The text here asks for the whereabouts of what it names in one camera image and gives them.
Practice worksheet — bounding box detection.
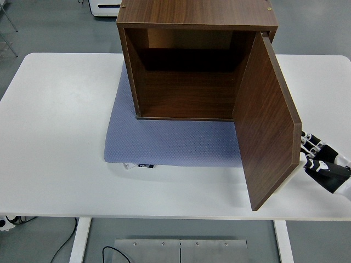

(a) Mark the brown wooden cabinet door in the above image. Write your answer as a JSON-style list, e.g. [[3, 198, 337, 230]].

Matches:
[[231, 30, 303, 212]]

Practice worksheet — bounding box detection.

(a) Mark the blue-grey dotted mat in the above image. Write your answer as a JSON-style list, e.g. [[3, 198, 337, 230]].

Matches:
[[103, 64, 245, 169]]

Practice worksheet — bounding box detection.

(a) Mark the white table leg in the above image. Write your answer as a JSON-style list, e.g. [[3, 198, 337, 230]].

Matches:
[[69, 218, 92, 263], [273, 220, 295, 263]]

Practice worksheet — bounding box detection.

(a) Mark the grey metal plate with screws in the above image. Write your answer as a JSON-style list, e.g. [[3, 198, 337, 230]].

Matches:
[[114, 238, 248, 263]]

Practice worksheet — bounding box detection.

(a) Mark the grey metal rack frame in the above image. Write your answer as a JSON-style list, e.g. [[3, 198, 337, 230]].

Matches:
[[0, 0, 20, 58]]

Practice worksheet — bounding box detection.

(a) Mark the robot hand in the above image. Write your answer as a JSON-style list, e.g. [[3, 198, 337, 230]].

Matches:
[[298, 130, 351, 197]]

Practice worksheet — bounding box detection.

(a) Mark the brown wooden cabinet body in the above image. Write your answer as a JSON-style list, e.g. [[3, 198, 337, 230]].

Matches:
[[115, 0, 278, 122]]

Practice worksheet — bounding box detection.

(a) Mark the thin black floor cable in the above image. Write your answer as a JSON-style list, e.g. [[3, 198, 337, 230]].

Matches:
[[53, 218, 78, 263]]

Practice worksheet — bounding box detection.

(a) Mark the white power strip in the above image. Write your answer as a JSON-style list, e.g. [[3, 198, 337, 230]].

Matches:
[[0, 214, 18, 232]]

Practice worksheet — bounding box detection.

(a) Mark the thick black floor cable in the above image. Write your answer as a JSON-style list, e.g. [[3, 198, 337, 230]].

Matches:
[[102, 245, 131, 263]]

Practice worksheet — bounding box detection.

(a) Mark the white appliance with dark slot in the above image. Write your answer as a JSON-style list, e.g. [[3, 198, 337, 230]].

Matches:
[[89, 0, 123, 18]]

